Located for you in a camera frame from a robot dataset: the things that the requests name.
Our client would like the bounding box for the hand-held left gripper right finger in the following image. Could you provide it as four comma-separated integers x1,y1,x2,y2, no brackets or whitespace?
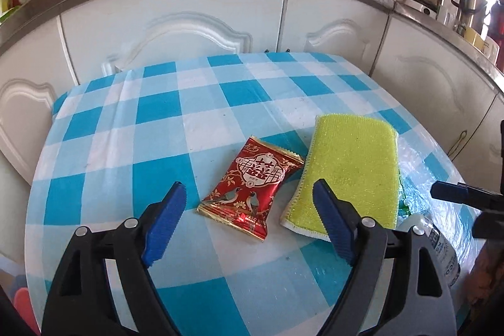
312,179,459,336

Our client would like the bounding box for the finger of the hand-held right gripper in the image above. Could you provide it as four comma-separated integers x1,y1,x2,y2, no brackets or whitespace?
431,180,504,208
472,211,504,240

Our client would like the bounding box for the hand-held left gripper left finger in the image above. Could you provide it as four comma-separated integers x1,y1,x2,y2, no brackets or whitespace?
41,182,186,336

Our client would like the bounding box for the red snack packet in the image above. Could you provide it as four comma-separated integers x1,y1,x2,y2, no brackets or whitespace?
197,135,306,244

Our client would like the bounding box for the clear plastic bottle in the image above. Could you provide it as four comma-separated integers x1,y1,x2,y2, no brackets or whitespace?
402,212,461,287

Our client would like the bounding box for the yellow-green sponge cloth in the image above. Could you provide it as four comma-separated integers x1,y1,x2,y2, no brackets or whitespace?
280,113,399,242

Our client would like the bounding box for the white cabinet door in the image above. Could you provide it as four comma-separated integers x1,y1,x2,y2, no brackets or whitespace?
59,0,287,85
285,0,390,77
372,11,499,159
468,92,504,195
0,21,79,187

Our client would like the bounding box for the blue white checked tablecloth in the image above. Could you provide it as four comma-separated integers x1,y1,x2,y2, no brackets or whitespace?
24,52,485,336

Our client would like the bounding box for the yellow cup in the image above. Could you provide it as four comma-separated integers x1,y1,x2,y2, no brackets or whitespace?
465,27,485,53

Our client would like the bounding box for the pink plastic stool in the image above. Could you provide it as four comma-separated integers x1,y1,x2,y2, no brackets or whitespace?
12,287,42,336

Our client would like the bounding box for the red thermos flask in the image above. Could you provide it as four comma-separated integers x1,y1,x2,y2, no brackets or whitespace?
488,0,504,41

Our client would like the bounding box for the white cooker base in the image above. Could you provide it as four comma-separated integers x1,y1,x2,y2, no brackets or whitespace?
405,0,444,20

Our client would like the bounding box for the steel thermos flask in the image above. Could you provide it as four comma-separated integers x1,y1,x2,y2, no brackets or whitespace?
452,0,489,35

